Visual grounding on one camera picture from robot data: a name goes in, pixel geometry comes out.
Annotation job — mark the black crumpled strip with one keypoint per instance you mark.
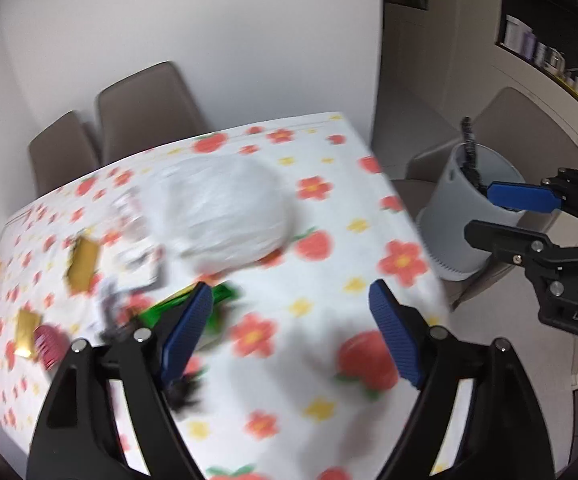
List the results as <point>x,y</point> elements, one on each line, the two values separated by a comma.
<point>470,160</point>

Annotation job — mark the floral tablecloth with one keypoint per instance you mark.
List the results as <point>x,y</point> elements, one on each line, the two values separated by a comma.
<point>319,240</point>

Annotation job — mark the green packet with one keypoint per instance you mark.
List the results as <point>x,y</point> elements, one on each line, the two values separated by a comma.
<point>161,312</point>

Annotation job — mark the wide taupe dining chair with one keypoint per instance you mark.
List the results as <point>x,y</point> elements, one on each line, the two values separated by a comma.
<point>149,110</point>

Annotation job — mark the taupe chair under bin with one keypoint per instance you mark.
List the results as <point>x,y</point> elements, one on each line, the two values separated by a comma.
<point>524,130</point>

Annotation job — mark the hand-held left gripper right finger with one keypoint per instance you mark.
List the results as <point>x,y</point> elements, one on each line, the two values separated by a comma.
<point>394,330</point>

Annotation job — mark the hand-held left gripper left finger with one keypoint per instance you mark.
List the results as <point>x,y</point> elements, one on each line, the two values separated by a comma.
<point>189,325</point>

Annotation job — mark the small taupe dining chair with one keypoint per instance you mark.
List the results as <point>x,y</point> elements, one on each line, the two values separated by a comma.
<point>64,155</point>

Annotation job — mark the white round trash bin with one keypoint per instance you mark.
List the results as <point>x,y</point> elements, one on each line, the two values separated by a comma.
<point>449,220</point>

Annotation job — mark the black scrap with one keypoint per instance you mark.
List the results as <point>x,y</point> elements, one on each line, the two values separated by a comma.
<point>186,394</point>

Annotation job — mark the white plastic bag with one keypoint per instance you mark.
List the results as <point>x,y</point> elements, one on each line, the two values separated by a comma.
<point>224,210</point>

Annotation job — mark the red ridged wrapper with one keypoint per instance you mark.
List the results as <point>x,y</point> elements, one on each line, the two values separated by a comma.
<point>50,346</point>

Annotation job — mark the row of shelf jars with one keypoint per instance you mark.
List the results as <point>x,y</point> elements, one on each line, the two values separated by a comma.
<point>549,55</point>

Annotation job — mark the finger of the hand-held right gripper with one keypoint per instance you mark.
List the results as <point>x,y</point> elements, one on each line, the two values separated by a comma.
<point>499,240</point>
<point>524,196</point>

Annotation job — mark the gold box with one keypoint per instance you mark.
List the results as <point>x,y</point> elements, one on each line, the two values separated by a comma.
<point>83,265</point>
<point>28,334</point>

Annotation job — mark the black and white wrapper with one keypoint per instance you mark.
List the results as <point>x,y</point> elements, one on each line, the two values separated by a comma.
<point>111,307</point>

